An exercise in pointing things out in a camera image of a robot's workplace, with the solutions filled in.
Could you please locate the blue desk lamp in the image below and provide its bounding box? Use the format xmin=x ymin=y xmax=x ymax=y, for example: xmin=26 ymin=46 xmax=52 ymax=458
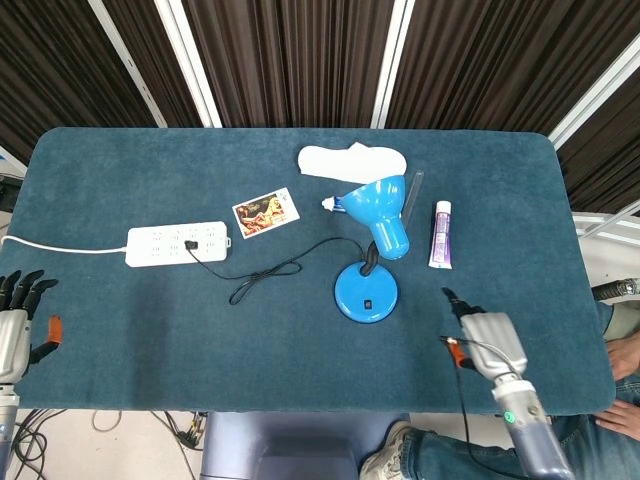
xmin=333 ymin=174 xmax=411 ymax=322

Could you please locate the person's sneaker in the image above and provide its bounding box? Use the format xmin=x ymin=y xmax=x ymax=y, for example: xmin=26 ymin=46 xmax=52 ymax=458
xmin=359 ymin=420 xmax=414 ymax=480

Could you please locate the floor cables bundle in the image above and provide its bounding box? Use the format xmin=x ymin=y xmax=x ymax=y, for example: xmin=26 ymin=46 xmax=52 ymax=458
xmin=11 ymin=408 xmax=209 ymax=480

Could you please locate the picture card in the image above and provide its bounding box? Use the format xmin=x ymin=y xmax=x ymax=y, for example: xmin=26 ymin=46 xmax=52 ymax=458
xmin=232 ymin=187 xmax=301 ymax=240

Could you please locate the blue table mat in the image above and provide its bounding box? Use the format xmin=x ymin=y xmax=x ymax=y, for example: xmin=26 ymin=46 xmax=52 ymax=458
xmin=0 ymin=126 xmax=616 ymax=416

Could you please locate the white power strip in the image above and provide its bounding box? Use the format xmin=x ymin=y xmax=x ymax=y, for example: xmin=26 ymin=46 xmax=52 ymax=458
xmin=125 ymin=221 xmax=233 ymax=268

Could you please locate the person's jeans leg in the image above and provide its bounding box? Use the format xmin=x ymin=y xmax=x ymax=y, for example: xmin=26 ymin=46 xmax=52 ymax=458
xmin=399 ymin=413 xmax=640 ymax=480

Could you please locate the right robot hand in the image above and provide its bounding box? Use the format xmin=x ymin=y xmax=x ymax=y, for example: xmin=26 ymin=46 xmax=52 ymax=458
xmin=438 ymin=287 xmax=530 ymax=386

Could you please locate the white power strip cable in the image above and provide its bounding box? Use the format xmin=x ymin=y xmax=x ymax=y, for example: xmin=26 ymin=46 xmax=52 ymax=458
xmin=0 ymin=234 xmax=129 ymax=254

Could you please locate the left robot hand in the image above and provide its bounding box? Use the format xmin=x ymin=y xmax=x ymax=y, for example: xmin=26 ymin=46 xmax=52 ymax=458
xmin=0 ymin=269 xmax=65 ymax=384

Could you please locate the person's hand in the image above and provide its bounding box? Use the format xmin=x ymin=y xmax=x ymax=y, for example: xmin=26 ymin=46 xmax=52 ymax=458
xmin=606 ymin=335 xmax=640 ymax=382

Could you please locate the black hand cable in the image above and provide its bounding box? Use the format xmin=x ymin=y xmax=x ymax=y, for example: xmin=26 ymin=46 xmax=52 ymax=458
xmin=439 ymin=335 xmax=531 ymax=480

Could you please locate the purple toothpaste tube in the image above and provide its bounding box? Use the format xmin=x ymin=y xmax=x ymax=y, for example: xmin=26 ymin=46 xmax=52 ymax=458
xmin=427 ymin=200 xmax=455 ymax=270

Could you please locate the black lamp power cord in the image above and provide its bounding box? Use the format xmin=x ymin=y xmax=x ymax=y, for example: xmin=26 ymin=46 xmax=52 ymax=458
xmin=183 ymin=236 xmax=370 ymax=306

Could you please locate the clear plastic ruler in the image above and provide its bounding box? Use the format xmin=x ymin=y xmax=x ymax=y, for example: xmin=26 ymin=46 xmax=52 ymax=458
xmin=403 ymin=170 xmax=425 ymax=225

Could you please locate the white folded cloth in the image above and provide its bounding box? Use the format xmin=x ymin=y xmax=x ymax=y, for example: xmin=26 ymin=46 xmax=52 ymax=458
xmin=297 ymin=142 xmax=408 ymax=185

